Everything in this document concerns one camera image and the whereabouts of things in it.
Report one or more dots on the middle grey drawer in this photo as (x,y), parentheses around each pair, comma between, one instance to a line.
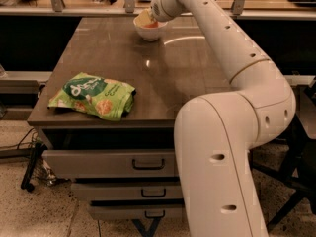
(139,190)

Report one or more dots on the red orange apple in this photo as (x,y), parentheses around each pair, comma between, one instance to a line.
(152,25)

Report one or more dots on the bottom grey drawer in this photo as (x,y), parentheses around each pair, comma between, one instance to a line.
(141,211)

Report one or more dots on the black wheeled wire cart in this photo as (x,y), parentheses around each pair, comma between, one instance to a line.
(37,168)

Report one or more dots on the grey drawer cabinet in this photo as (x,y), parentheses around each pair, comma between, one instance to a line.
(165,73)

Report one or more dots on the top grey drawer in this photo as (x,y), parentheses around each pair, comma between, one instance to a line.
(94,164)

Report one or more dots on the green chip bag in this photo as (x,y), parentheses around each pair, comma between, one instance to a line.
(106,99)

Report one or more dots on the black office chair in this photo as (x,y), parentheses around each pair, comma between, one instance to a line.
(298,169)

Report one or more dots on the grey drawer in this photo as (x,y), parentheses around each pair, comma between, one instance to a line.
(94,164)
(141,211)
(139,190)

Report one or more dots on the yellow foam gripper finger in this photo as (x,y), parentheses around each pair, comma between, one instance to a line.
(145,18)

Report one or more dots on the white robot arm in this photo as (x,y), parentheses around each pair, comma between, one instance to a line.
(214,133)

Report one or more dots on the white ceramic bowl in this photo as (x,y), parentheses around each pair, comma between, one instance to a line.
(151,34)

